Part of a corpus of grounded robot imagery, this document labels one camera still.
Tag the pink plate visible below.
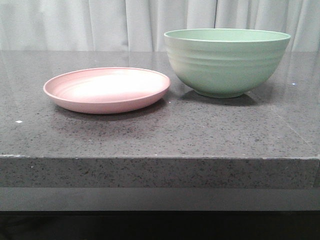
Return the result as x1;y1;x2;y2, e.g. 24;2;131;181
43;67;171;114

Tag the green bowl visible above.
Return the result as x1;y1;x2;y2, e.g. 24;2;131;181
164;28;291;98

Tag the white curtain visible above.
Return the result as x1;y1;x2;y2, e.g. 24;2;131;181
0;0;320;52

